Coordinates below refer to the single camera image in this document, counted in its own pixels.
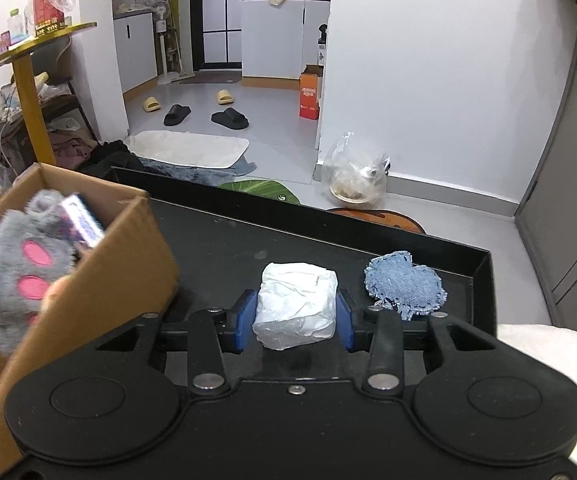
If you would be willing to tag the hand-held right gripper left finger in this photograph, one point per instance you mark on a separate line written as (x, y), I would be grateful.
(245, 320)

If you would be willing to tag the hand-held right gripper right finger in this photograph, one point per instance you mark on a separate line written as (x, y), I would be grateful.
(347, 322)

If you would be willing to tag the grey plush paw glove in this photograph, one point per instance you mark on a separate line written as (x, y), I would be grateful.
(13, 270)

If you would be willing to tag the white tissue packet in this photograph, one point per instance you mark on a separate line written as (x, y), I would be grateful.
(296, 305)

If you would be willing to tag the black tray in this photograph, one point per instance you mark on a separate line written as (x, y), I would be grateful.
(268, 235)

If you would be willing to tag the blue tissue pack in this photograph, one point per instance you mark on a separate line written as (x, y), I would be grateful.
(84, 221)

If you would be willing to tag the brown cardboard box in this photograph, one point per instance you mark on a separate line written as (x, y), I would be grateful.
(118, 275)

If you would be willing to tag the blue denim heart patch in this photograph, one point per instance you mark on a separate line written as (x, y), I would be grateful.
(403, 285)

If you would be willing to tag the brown round mat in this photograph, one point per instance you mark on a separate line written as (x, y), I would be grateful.
(378, 219)

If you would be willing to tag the green leaf mat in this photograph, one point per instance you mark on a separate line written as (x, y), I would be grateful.
(263, 191)

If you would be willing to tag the clear plastic bag with bowl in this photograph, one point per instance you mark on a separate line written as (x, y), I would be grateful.
(353, 175)

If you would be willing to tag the white floor mat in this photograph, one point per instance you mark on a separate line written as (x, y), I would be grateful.
(188, 149)

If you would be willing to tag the black clothes pile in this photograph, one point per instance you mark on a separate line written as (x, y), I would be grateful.
(113, 157)

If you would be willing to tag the round gold table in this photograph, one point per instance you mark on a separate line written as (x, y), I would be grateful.
(31, 105)

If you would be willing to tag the black slipper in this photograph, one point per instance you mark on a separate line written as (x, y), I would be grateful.
(177, 115)
(229, 118)

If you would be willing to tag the yellow slipper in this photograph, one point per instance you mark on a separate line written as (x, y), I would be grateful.
(151, 105)
(224, 96)

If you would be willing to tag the orange cardboard box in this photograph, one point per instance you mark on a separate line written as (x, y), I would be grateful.
(309, 95)

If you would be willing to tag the small purple box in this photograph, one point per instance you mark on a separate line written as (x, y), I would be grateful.
(1, 43)

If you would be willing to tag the green capped plastic bottle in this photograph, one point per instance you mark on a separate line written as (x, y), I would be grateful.
(17, 27)

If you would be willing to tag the grey door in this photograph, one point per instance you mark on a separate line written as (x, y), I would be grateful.
(573, 185)

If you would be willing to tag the red box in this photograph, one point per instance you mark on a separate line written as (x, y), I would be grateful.
(48, 15)

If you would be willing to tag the black spray bottle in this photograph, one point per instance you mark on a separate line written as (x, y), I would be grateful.
(322, 45)

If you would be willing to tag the small white cabinet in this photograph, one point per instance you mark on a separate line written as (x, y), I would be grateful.
(136, 50)

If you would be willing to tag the white kitchen cabinet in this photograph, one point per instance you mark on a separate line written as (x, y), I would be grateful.
(278, 40)

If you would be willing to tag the white standing fan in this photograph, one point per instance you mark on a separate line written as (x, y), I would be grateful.
(161, 35)

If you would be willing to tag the black framed glass door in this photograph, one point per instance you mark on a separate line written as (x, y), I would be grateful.
(216, 15)

